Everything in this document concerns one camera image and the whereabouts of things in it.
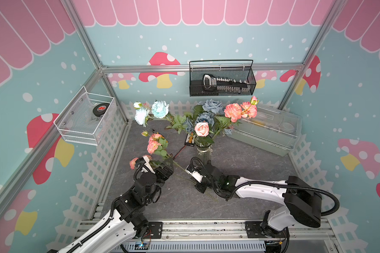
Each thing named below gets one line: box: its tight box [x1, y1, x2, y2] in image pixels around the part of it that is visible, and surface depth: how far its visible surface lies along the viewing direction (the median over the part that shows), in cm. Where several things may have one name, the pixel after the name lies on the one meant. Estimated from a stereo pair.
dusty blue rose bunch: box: [184, 98, 226, 133], surface depth 74 cm
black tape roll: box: [92, 102, 110, 118], surface depth 81 cm
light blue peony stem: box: [151, 100, 178, 128], surface depth 62 cm
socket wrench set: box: [202, 73, 251, 93], surface depth 91 cm
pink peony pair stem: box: [140, 130, 219, 203], surface depth 80 cm
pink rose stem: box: [194, 121, 215, 144], surface depth 58 cm
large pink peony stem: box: [212, 95, 260, 139], surface depth 65 cm
